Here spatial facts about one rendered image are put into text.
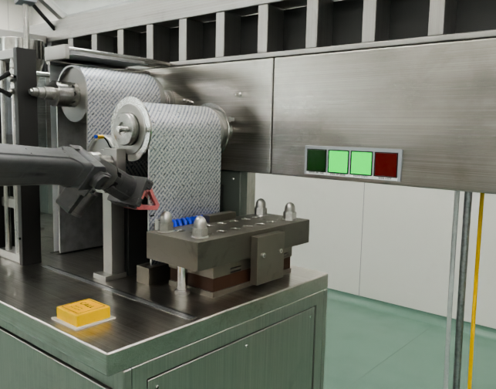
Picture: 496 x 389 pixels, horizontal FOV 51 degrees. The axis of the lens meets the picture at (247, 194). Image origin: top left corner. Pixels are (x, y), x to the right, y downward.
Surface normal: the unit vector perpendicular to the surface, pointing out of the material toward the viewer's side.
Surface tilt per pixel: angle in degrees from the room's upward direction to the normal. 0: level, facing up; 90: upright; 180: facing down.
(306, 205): 90
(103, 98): 92
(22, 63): 90
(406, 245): 90
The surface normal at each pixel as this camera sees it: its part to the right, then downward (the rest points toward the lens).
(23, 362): -0.65, 0.08
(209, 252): 0.76, 0.10
